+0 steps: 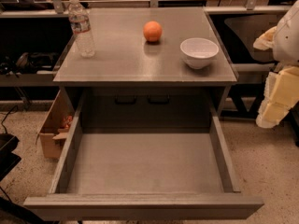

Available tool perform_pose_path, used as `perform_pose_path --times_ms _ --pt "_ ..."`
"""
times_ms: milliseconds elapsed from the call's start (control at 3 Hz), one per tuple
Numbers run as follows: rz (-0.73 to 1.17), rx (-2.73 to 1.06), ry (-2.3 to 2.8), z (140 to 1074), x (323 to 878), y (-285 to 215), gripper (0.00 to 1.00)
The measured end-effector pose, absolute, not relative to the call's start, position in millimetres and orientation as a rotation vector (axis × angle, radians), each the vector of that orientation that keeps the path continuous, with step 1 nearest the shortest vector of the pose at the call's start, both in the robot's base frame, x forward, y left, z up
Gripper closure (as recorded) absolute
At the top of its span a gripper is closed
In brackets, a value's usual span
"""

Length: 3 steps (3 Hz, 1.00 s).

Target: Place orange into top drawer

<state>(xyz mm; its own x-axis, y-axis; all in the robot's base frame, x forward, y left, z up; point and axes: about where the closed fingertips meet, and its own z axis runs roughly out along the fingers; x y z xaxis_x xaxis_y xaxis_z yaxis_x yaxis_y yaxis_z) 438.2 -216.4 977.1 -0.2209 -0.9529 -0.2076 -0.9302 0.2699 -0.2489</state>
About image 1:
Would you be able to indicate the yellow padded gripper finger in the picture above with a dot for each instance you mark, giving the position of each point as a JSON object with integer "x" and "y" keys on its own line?
{"x": 281, "y": 94}
{"x": 265, "y": 41}

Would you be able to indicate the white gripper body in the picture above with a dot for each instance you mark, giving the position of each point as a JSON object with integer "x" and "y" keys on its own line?
{"x": 287, "y": 42}

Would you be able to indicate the orange fruit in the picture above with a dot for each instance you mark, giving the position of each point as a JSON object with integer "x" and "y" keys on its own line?
{"x": 152, "y": 31}

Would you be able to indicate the grey cabinet with top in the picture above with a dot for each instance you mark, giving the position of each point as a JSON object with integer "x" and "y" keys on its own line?
{"x": 126, "y": 64}

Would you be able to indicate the open grey top drawer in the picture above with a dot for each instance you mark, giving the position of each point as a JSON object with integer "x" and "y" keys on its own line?
{"x": 167, "y": 175}

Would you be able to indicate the white bowl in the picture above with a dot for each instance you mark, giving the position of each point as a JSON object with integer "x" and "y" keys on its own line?
{"x": 198, "y": 52}

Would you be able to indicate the clear plastic water bottle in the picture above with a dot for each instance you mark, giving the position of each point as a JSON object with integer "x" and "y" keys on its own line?
{"x": 81, "y": 28}

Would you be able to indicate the orange item in box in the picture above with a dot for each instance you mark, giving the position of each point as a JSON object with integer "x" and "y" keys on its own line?
{"x": 66, "y": 122}

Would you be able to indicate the cardboard box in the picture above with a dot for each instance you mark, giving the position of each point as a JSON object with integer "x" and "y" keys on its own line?
{"x": 52, "y": 135}

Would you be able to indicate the black equipment at left edge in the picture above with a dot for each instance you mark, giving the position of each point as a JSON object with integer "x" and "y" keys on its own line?
{"x": 8, "y": 160}

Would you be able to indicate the black drawer handle left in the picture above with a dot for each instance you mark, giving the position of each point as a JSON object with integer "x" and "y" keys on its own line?
{"x": 125, "y": 100}

